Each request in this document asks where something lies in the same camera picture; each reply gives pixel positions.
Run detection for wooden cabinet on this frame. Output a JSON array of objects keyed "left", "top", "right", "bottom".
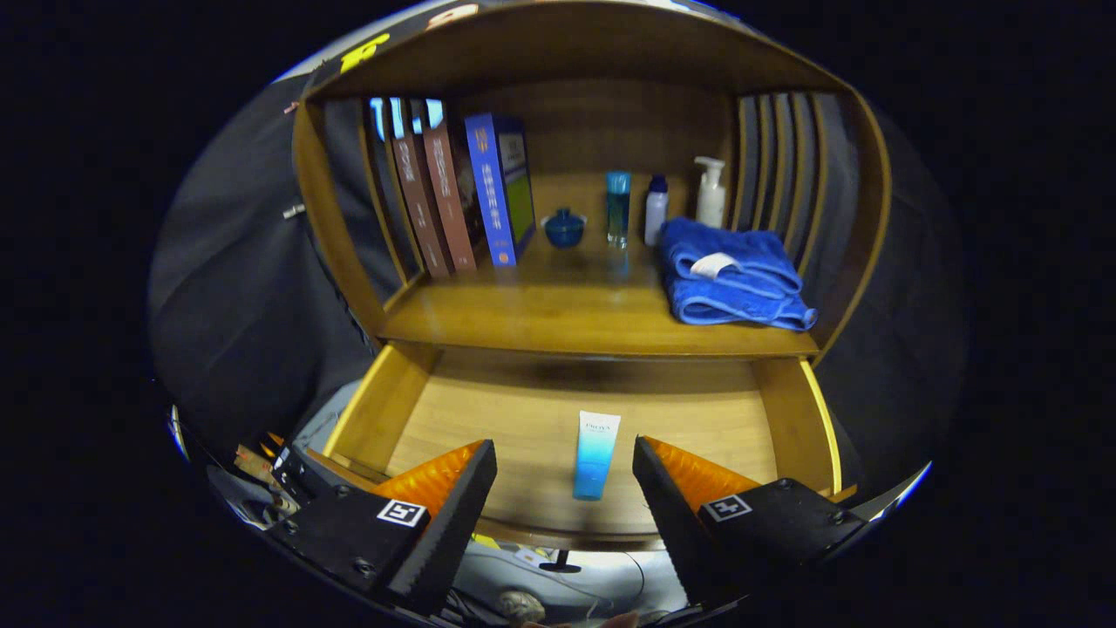
[{"left": 292, "top": 0, "right": 892, "bottom": 552}]

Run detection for teal glass bottle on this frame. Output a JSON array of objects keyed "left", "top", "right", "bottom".
[{"left": 606, "top": 170, "right": 631, "bottom": 249}]

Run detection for blue folded towel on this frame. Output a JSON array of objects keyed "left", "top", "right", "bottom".
[{"left": 658, "top": 218, "right": 819, "bottom": 332}]

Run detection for black backdrop cloth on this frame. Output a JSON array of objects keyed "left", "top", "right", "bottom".
[{"left": 148, "top": 9, "right": 969, "bottom": 489}]

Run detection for grey shoe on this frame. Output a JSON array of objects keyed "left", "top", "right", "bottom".
[{"left": 499, "top": 591, "right": 547, "bottom": 623}]

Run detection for white pump bottle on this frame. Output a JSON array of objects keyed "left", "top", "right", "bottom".
[{"left": 694, "top": 156, "right": 727, "bottom": 229}]

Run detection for blue white cosmetic tube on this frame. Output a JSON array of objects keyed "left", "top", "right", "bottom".
[{"left": 573, "top": 410, "right": 622, "bottom": 502}]

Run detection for wooden drawer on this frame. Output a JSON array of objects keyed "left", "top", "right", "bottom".
[{"left": 323, "top": 342, "right": 860, "bottom": 574}]

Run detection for white bottle blue cap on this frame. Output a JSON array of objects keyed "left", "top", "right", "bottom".
[{"left": 643, "top": 174, "right": 670, "bottom": 247}]

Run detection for blue lidded tea cup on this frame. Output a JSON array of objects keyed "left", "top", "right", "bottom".
[{"left": 541, "top": 208, "right": 587, "bottom": 249}]

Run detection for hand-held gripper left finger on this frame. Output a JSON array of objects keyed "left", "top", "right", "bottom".
[{"left": 270, "top": 439, "right": 498, "bottom": 616}]

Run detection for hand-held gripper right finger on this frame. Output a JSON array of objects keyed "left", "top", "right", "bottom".
[{"left": 632, "top": 436, "right": 868, "bottom": 611}]

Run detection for wooden countertop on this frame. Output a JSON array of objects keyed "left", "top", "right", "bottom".
[{"left": 379, "top": 234, "right": 820, "bottom": 358}]

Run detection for blue book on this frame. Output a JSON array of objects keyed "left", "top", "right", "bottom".
[{"left": 464, "top": 113, "right": 537, "bottom": 267}]

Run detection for brown book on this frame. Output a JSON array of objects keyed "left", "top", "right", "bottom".
[
  {"left": 423, "top": 100, "right": 480, "bottom": 273},
  {"left": 388, "top": 98, "right": 454, "bottom": 280}
]

